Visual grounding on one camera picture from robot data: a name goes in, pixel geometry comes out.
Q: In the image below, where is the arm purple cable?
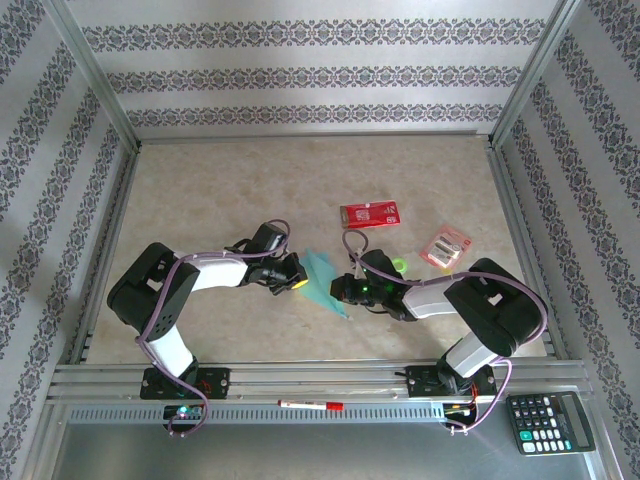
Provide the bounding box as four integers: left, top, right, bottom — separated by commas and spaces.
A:
342, 230, 550, 436
135, 218, 291, 440

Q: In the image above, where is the black desk calculator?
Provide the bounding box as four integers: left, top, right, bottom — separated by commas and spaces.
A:
505, 392, 598, 456

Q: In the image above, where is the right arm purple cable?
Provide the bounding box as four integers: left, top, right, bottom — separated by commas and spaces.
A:
342, 230, 550, 436

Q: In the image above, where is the light blue paper sheet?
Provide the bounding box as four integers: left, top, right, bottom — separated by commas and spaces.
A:
298, 248, 351, 321

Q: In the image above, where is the pink flash drive blister pack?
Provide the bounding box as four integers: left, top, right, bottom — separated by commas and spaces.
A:
418, 223, 472, 266

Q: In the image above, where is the grey slotted cable duct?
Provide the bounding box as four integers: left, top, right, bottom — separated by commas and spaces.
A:
67, 403, 447, 426

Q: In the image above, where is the small controller circuit board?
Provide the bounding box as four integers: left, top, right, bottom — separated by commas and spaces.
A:
442, 399, 479, 420
163, 403, 205, 422

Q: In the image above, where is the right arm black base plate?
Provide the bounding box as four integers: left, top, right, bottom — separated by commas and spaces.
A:
405, 364, 497, 400

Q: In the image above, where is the aluminium mounting rail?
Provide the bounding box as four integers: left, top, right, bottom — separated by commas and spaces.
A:
47, 358, 592, 404

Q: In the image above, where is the white red marker pen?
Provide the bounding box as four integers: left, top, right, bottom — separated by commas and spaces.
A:
277, 398, 345, 413

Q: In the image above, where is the aluminium table edge rail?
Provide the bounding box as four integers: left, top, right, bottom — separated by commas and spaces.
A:
67, 144, 142, 365
134, 130, 494, 146
487, 144, 571, 361

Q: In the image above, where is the grey metal shelf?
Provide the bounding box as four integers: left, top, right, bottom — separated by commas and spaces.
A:
49, 422, 601, 480

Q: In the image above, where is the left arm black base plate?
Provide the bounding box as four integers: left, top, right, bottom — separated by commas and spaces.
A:
139, 367, 232, 401

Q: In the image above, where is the aluminium frame post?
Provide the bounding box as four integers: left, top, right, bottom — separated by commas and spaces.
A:
489, 0, 586, 149
42, 0, 142, 151

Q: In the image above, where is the red memory card package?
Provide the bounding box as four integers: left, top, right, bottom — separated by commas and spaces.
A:
339, 200, 402, 231

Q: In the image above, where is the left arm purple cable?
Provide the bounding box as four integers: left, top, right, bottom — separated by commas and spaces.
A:
135, 218, 291, 440

